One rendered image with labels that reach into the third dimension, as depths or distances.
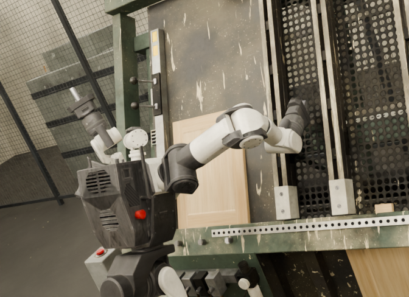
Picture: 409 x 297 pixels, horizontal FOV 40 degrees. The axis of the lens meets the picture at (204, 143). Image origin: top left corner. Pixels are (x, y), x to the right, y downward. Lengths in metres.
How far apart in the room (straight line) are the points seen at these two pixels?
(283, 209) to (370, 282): 0.53
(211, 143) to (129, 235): 0.42
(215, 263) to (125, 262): 0.53
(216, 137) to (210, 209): 0.71
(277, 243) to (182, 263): 0.50
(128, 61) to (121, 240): 1.19
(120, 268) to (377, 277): 1.06
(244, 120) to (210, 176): 0.72
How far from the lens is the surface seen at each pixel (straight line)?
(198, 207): 2.46
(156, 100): 2.63
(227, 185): 2.36
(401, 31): 2.05
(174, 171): 1.85
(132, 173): 1.90
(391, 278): 2.42
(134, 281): 1.93
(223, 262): 2.37
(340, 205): 2.05
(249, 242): 2.26
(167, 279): 2.02
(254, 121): 1.75
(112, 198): 1.89
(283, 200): 2.15
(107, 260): 2.51
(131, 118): 2.79
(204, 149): 1.79
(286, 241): 2.18
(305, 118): 2.12
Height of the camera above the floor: 1.87
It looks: 16 degrees down
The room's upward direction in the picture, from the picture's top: 23 degrees counter-clockwise
